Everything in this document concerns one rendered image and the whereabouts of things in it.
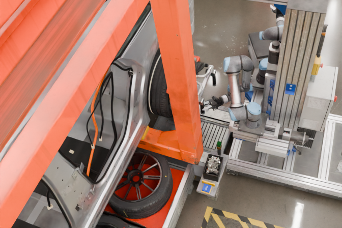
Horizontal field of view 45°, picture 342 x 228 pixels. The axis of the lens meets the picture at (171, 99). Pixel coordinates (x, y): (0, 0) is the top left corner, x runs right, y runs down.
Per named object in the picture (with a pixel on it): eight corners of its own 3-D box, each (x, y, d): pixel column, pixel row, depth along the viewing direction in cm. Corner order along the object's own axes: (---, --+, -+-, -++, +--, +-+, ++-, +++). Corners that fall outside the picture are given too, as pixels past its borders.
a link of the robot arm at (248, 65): (253, 50, 333) (250, 84, 374) (240, 52, 333) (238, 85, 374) (256, 61, 326) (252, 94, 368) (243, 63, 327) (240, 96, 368)
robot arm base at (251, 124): (263, 116, 359) (263, 110, 351) (259, 130, 351) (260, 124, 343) (246, 112, 363) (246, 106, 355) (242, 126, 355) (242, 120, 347)
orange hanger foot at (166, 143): (138, 131, 400) (131, 111, 372) (188, 145, 384) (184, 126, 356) (131, 145, 391) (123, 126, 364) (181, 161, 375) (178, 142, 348)
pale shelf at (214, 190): (211, 151, 389) (211, 150, 386) (228, 157, 384) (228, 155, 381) (196, 192, 367) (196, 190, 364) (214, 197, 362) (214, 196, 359)
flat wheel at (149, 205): (111, 154, 417) (106, 143, 398) (175, 156, 407) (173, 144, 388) (100, 218, 379) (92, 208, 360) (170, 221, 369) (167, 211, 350)
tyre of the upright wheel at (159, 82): (135, 88, 351) (149, 124, 406) (160, 94, 343) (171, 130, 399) (163, 30, 380) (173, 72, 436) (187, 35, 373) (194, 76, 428)
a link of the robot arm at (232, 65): (248, 120, 339) (241, 56, 328) (230, 123, 340) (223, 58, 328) (246, 117, 351) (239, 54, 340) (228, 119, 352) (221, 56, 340)
